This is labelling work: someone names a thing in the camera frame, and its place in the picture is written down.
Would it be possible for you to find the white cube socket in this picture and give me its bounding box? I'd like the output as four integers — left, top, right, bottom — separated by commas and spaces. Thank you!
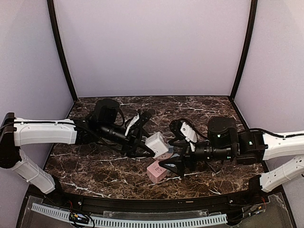
145, 132, 169, 159

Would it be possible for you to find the pink cube socket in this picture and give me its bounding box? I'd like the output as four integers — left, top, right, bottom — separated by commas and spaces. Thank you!
146, 161, 168, 184

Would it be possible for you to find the blue power strip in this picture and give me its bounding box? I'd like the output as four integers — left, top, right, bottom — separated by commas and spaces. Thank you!
170, 153, 180, 159

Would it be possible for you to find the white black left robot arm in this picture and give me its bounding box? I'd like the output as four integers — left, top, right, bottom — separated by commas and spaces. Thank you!
0, 98, 155, 195

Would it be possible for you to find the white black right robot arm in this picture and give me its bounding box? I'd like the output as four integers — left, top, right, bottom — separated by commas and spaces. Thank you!
159, 116, 304, 192

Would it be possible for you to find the round pink power strip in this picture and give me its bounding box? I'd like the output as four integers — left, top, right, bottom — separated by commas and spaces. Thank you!
156, 152, 173, 161

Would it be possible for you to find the small circuit board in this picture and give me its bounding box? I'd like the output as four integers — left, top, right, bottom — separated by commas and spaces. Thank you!
68, 212, 90, 225

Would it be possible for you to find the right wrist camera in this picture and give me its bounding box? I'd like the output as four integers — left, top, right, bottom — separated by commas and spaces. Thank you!
169, 118, 198, 152

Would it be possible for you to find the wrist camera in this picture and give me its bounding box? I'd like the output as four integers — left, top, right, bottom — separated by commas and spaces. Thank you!
124, 109, 152, 136
169, 118, 198, 152

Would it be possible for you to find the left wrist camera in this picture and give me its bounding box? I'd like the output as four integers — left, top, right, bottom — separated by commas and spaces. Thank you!
124, 109, 152, 136

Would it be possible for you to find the white cable duct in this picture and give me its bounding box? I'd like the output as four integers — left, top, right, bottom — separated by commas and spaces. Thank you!
31, 203, 228, 228

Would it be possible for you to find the black front rail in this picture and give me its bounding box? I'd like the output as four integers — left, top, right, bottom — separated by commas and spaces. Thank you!
42, 190, 271, 214

